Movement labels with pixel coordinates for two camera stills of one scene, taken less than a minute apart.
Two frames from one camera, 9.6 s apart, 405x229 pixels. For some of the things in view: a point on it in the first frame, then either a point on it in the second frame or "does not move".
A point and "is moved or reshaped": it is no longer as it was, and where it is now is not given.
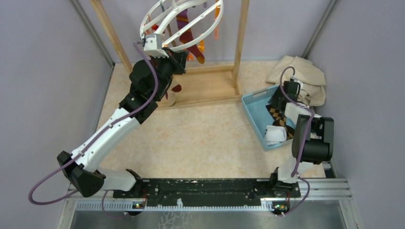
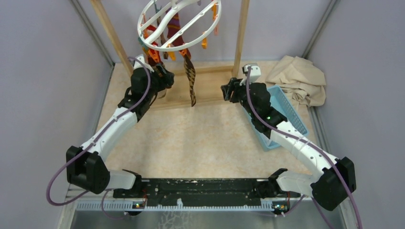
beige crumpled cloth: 312,78 does not move
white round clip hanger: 182,25 does not move
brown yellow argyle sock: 279,118 is moved or reshaped
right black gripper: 273,99 -> 233,85
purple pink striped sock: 183,23 -> 174,30
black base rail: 205,192 does not move
